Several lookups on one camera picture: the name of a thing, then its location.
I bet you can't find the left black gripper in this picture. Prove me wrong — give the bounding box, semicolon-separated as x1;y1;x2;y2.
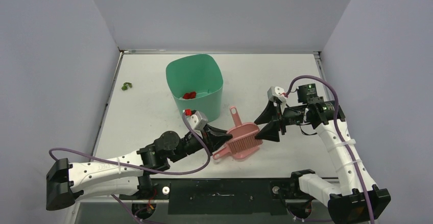
170;123;232;163

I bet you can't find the green plastic bin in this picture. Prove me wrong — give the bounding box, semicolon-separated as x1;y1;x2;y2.
165;54;224;121

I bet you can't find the aluminium table edge rail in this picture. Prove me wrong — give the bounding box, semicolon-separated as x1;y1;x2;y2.
121;49;320;55

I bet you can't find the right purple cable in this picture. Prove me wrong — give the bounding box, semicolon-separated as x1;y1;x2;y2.
284;75;376;224

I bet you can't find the red paper scrap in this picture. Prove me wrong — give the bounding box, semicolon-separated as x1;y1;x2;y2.
182;91;197;99

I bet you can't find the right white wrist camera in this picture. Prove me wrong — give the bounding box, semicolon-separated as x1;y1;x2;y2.
267;86;287;106

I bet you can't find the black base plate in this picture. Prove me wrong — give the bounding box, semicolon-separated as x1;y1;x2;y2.
119;178;313;216

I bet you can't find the green paper scrap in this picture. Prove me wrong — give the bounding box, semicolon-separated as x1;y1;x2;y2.
122;82;133;91

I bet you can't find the pink hand brush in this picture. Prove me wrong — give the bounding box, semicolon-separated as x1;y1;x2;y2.
226;106;259;155

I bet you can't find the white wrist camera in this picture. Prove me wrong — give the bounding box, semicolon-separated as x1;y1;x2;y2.
183;109;208;131
267;86;287;106

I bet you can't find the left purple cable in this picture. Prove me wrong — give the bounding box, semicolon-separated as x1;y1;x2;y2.
49;111;212;224

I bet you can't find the purple cable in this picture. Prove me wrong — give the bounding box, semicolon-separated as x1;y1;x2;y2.
284;75;376;224
49;111;212;224

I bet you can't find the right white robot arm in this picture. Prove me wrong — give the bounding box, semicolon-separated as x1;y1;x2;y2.
255;84;391;223

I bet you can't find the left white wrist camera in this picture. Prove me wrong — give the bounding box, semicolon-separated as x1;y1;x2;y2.
183;109;208;131

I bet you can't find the pink plastic dustpan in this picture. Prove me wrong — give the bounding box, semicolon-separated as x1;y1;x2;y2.
212;122;264;161

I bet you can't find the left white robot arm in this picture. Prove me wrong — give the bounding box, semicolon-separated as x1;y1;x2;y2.
45;125;233;211

